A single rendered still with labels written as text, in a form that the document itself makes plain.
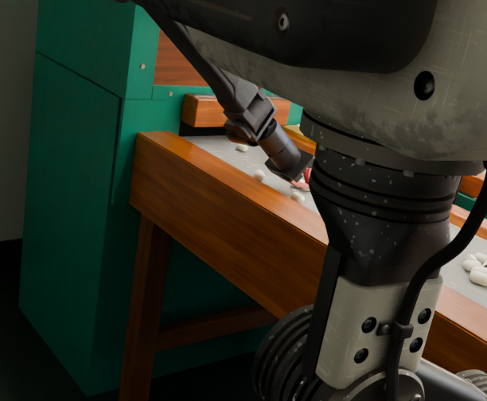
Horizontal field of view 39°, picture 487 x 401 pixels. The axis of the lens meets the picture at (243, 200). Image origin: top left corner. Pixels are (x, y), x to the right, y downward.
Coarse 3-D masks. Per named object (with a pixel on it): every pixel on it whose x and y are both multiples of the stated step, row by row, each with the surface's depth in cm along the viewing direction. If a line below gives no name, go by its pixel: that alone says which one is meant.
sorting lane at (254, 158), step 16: (208, 144) 173; (224, 144) 176; (224, 160) 162; (240, 160) 165; (256, 160) 167; (272, 176) 157; (288, 192) 148; (304, 192) 150; (480, 240) 140; (464, 256) 130; (448, 272) 121; (464, 272) 122; (464, 288) 116; (480, 288) 117; (480, 304) 111
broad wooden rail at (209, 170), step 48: (144, 144) 161; (192, 144) 161; (144, 192) 163; (192, 192) 147; (240, 192) 135; (192, 240) 149; (240, 240) 135; (288, 240) 124; (240, 288) 136; (288, 288) 125; (432, 336) 101; (480, 336) 95
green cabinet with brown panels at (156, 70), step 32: (64, 0) 180; (96, 0) 166; (64, 32) 182; (96, 32) 168; (128, 32) 155; (160, 32) 159; (64, 64) 183; (96, 64) 169; (128, 64) 156; (160, 64) 163; (128, 96) 159; (160, 96) 164
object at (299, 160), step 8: (288, 144) 138; (280, 152) 137; (288, 152) 138; (296, 152) 140; (304, 152) 142; (272, 160) 140; (280, 160) 139; (288, 160) 139; (296, 160) 140; (304, 160) 140; (312, 160) 140; (272, 168) 144; (280, 168) 141; (288, 168) 141; (296, 168) 140; (304, 168) 139; (288, 176) 140; (296, 176) 139
